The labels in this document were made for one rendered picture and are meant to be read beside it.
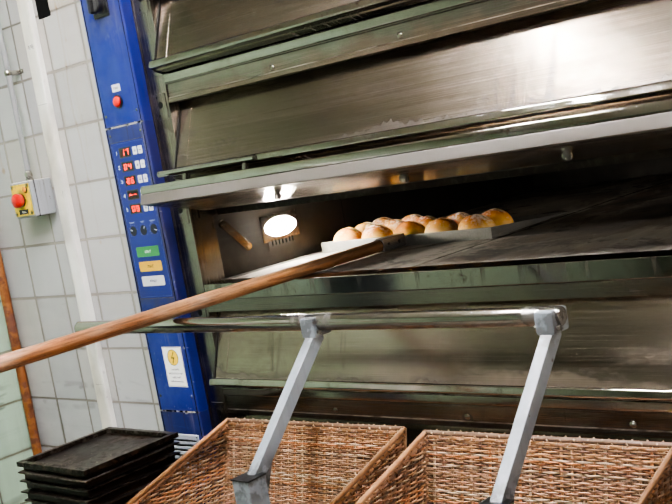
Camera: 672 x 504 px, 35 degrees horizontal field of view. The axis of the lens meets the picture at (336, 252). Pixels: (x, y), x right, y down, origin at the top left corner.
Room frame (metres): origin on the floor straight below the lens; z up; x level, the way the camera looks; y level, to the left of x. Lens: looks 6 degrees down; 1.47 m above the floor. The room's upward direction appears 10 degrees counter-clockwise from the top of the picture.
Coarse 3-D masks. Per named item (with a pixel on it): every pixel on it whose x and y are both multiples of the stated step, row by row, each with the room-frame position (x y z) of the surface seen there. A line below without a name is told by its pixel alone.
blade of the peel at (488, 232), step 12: (528, 216) 2.83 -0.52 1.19; (540, 216) 2.78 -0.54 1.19; (552, 216) 2.72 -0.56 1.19; (480, 228) 2.53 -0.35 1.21; (492, 228) 2.52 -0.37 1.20; (504, 228) 2.56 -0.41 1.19; (516, 228) 2.59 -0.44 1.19; (348, 240) 2.82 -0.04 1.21; (360, 240) 2.79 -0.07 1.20; (372, 240) 2.76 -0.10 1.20; (408, 240) 2.68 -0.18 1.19; (420, 240) 2.66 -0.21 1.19; (432, 240) 2.63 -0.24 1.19; (444, 240) 2.61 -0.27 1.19; (456, 240) 2.58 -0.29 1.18; (468, 240) 2.56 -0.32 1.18; (324, 252) 2.88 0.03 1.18
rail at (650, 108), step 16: (592, 112) 1.73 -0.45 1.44; (608, 112) 1.71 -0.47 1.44; (624, 112) 1.69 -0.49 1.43; (640, 112) 1.67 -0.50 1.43; (656, 112) 1.65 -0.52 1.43; (496, 128) 1.85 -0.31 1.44; (512, 128) 1.83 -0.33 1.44; (528, 128) 1.81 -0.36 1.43; (544, 128) 1.78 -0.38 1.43; (560, 128) 1.77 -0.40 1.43; (400, 144) 1.99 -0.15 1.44; (416, 144) 1.97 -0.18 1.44; (432, 144) 1.94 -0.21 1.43; (448, 144) 1.92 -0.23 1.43; (304, 160) 2.16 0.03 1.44; (320, 160) 2.13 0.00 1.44; (336, 160) 2.10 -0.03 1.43; (352, 160) 2.07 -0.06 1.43; (208, 176) 2.35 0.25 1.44; (224, 176) 2.32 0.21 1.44; (240, 176) 2.28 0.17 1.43; (256, 176) 2.25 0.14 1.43; (144, 192) 2.50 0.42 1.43
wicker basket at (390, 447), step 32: (192, 448) 2.46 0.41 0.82; (256, 448) 2.48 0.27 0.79; (288, 448) 2.42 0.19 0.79; (320, 448) 2.35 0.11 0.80; (352, 448) 2.29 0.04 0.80; (384, 448) 2.15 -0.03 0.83; (160, 480) 2.38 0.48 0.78; (192, 480) 2.45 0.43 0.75; (224, 480) 2.53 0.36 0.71; (288, 480) 2.40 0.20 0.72; (320, 480) 2.34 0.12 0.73; (352, 480) 2.07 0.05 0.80
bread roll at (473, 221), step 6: (468, 216) 2.59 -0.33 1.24; (474, 216) 2.57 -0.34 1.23; (480, 216) 2.57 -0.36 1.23; (486, 216) 2.57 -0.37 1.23; (462, 222) 2.59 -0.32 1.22; (468, 222) 2.57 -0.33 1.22; (474, 222) 2.56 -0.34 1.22; (480, 222) 2.56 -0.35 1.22; (486, 222) 2.55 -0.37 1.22; (492, 222) 2.56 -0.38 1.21; (462, 228) 2.58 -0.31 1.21; (468, 228) 2.57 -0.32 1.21
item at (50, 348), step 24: (312, 264) 2.43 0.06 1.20; (336, 264) 2.49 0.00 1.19; (240, 288) 2.26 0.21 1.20; (264, 288) 2.32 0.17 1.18; (144, 312) 2.08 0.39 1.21; (168, 312) 2.11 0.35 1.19; (72, 336) 1.95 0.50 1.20; (96, 336) 1.98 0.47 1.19; (0, 360) 1.83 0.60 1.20; (24, 360) 1.87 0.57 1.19
